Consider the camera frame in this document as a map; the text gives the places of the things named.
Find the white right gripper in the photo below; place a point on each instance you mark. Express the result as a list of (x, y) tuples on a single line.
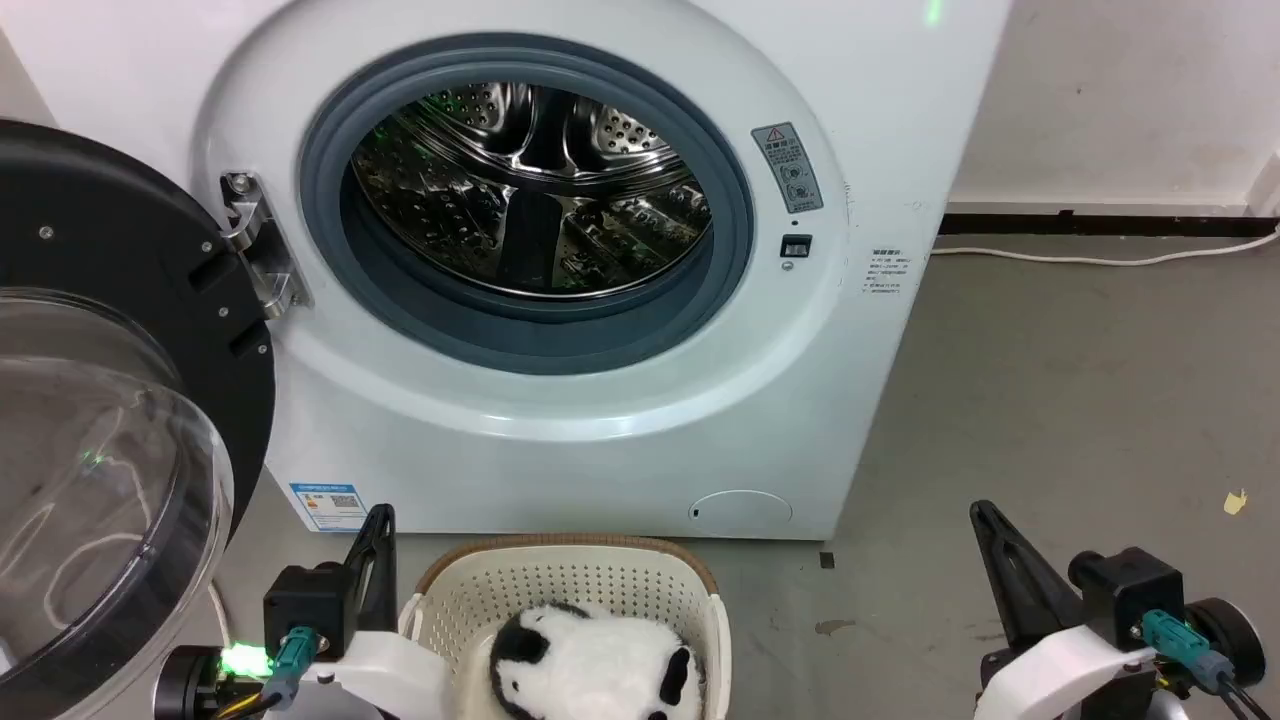
[(1060, 675)]

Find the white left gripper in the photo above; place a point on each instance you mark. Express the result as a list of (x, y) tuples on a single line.
[(395, 670)]

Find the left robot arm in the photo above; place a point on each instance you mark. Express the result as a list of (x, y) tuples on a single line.
[(195, 690)]

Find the white front-load washing machine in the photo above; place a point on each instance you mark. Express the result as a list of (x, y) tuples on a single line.
[(620, 440)]

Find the blue energy label sticker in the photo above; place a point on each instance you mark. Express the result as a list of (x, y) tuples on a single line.
[(328, 506)]

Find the cream perforated laundry basket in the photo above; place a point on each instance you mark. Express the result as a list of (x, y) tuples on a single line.
[(570, 580)]

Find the yellow paper scrap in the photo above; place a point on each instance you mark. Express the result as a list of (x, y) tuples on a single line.
[(1236, 502)]

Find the black white panda plush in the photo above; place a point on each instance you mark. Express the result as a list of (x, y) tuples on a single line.
[(590, 670)]

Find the grey rubber door gasket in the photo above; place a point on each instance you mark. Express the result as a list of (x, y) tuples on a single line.
[(400, 310)]

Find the round drain filter cover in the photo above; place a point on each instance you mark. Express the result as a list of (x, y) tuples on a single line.
[(742, 510)]

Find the small text sticker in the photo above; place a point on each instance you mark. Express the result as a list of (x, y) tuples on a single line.
[(885, 272)]

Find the metal door hinge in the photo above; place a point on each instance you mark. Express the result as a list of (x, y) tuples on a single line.
[(255, 235)]

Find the stainless steel washer drum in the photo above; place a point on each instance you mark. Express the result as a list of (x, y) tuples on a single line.
[(530, 200)]

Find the black door latch socket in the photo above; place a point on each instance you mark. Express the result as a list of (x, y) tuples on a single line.
[(796, 246)]

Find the black round washer door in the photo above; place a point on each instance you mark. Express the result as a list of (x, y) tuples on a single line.
[(110, 250)]

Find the grey warning sticker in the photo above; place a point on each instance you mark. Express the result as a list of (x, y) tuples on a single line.
[(788, 165)]

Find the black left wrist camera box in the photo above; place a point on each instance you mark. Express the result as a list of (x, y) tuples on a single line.
[(305, 600)]

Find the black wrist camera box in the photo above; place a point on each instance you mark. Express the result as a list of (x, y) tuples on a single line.
[(305, 600), (1130, 590)]

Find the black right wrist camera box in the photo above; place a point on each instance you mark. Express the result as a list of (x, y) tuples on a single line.
[(1130, 590)]

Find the black wall baseboard strip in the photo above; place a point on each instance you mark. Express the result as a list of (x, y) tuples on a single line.
[(1100, 224)]

